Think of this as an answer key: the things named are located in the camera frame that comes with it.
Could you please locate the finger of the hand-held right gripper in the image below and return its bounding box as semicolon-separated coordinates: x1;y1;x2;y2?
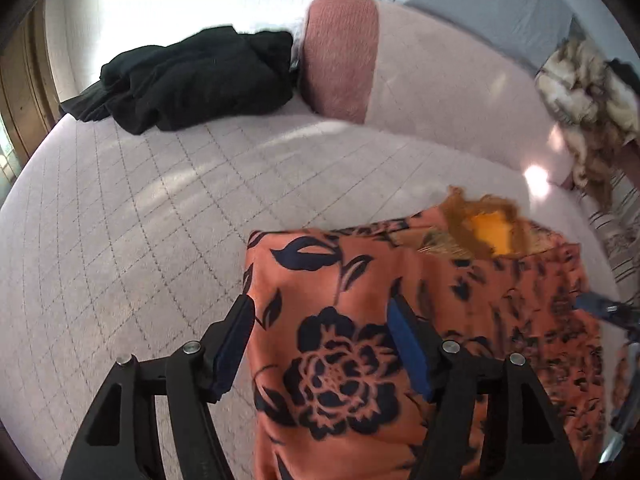
575;294;638;328

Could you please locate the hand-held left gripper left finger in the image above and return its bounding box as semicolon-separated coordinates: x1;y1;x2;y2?
60;294;257;480

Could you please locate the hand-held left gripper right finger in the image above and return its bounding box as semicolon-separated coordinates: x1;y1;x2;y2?
387;292;583;480

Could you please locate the orange floral garment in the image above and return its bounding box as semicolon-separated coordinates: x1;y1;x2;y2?
243;205;621;480

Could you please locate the black clothes pile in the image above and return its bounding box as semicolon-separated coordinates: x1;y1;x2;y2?
59;25;301;136

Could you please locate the striped cloth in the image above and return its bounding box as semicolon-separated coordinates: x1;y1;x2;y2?
585;170;640;291

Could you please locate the yellow cloth with brown trim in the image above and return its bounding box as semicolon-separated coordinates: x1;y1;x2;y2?
440;186;566;261

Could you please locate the quilted light bed cover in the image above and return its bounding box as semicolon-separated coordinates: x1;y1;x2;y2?
0;110;616;480

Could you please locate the brown and white fur garment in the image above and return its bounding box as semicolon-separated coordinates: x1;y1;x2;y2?
535;37;640;211

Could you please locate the white pillow with pink edge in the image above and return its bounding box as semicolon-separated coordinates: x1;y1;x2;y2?
300;0;576;186

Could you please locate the grey pillow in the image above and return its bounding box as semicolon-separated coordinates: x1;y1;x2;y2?
400;0;576;73

